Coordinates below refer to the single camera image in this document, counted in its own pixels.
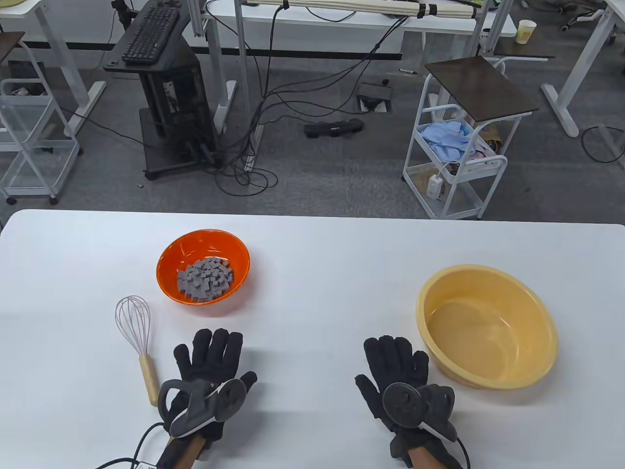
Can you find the person's right hand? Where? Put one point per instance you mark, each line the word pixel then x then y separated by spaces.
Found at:
pixel 395 361

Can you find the person's left hand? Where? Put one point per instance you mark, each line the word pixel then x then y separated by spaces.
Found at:
pixel 215 351

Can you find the black grey hand controller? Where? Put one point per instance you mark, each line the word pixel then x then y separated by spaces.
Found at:
pixel 403 405
pixel 229 398

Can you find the pile of grey toy blocks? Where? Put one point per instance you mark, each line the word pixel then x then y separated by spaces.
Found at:
pixel 205 281

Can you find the yellow plastic basin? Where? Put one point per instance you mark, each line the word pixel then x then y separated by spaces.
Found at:
pixel 488 342

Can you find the orange plastic bowl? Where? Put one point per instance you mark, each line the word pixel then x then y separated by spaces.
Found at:
pixel 215 244

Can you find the person's right forearm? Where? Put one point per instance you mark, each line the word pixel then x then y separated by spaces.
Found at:
pixel 422 459

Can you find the person's left forearm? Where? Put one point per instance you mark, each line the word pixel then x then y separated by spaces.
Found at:
pixel 183 454

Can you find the white power adapter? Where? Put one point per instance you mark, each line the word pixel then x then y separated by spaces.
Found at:
pixel 434 186

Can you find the blue cloth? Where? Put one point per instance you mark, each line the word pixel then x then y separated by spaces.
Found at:
pixel 447 139

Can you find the black power strip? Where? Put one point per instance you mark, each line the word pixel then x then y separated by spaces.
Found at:
pixel 334 128

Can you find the black computer cart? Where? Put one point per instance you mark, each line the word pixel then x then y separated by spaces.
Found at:
pixel 171 97

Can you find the white mesh rolling cart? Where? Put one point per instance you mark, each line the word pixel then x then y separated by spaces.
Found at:
pixel 49 146

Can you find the floor socket box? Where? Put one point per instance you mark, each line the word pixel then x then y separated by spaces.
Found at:
pixel 375 93

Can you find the white desk with angled leg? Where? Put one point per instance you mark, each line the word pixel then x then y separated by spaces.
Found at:
pixel 85 105

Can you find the white cart with brown top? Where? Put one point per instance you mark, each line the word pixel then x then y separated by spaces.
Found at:
pixel 481 88

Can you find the white desk with long foot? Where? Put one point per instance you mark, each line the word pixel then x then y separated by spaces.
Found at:
pixel 561 110

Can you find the black keyboard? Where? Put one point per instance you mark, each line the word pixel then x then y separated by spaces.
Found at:
pixel 149 34

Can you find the white desk with metal legs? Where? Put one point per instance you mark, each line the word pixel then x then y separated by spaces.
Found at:
pixel 439 25

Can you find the paper cup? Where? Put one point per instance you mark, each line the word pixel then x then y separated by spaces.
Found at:
pixel 526 33

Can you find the dark brown side table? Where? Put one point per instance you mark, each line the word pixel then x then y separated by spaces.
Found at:
pixel 10 46

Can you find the office chair base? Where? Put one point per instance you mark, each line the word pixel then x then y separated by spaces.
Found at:
pixel 578 18

